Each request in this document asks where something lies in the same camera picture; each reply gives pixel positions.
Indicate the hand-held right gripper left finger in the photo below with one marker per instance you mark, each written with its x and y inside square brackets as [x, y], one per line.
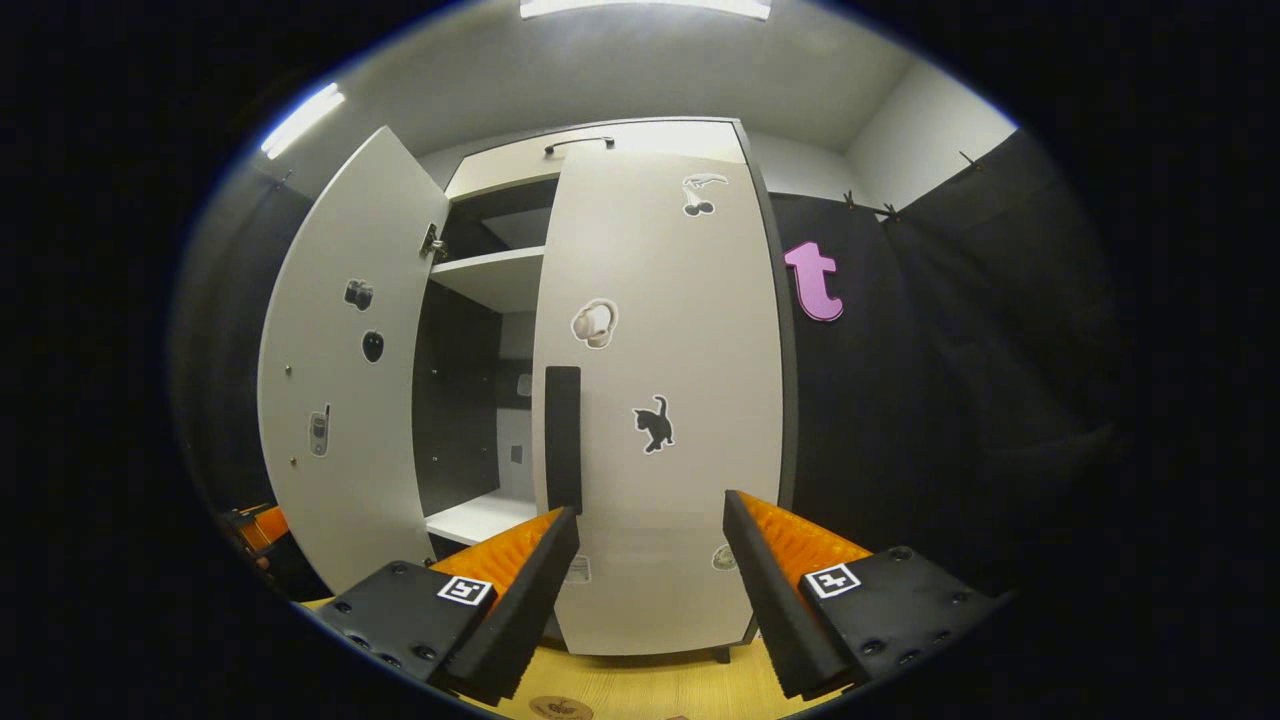
[530, 610]

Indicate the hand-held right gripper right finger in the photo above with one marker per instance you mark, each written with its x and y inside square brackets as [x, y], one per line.
[772, 600]

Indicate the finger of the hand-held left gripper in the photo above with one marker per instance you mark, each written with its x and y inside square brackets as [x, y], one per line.
[270, 525]

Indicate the white cabinet door with hinges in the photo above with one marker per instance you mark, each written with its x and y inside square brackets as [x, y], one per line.
[340, 460]

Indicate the round wooden coaster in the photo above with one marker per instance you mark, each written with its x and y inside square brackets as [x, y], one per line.
[560, 708]

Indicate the black backdrop cloth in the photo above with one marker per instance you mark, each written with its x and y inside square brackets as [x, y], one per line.
[950, 400]

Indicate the white open cabinet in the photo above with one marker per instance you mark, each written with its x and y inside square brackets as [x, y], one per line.
[490, 280]

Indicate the narrow ceiling light strip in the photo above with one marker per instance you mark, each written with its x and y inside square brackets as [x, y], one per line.
[303, 120]

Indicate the white cabinet drawer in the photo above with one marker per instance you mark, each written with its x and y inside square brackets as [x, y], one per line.
[660, 138]

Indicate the wide ceiling light panel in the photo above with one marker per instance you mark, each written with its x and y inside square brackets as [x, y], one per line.
[645, 7]

